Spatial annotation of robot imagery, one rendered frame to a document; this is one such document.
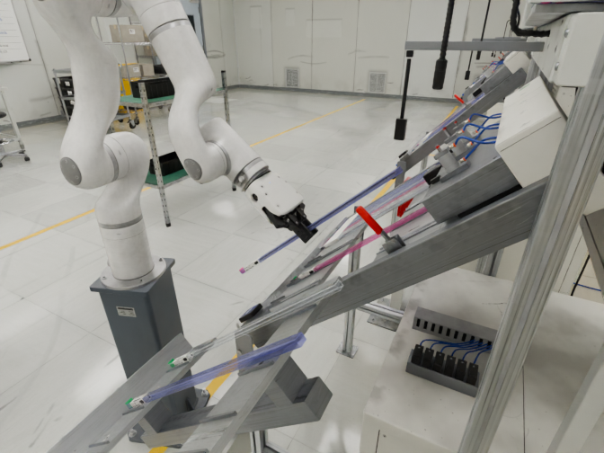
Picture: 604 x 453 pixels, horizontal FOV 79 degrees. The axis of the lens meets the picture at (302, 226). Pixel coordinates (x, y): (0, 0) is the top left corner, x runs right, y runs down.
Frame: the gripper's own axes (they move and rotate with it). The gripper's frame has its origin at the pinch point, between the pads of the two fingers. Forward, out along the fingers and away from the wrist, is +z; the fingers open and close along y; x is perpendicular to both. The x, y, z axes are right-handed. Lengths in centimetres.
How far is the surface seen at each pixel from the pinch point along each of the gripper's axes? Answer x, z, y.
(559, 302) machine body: -10, 71, 54
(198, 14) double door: 345, -578, 725
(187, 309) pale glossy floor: 138, -18, 48
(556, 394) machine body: -8, 68, 15
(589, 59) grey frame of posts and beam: -52, 9, -14
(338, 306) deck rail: -0.6, 15.3, -10.0
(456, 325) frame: 4, 46, 23
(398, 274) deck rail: -15.7, 16.8, -10.0
